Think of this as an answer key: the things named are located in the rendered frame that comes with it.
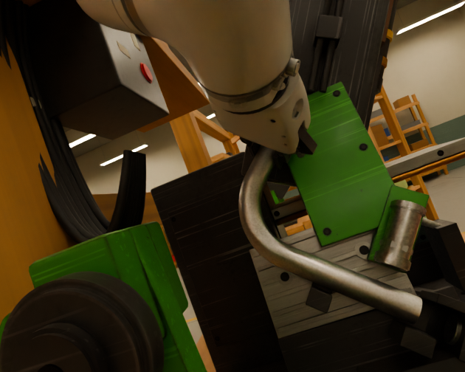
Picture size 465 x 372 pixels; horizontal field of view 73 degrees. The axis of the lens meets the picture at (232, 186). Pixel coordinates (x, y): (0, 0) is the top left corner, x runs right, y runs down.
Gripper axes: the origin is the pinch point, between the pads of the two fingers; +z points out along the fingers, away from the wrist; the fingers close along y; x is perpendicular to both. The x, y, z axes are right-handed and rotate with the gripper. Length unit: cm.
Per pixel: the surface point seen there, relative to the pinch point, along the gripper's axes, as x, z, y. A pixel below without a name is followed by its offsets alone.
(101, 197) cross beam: 17.3, 12.0, 29.4
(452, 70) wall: -678, 775, -93
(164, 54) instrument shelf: -13.9, 9.0, 32.4
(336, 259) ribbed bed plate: 8.9, 5.2, -13.6
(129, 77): 0.6, -7.6, 19.8
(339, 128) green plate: -7.3, 2.4, -6.9
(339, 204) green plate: 2.4, 3.2, -11.1
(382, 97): -181, 248, 5
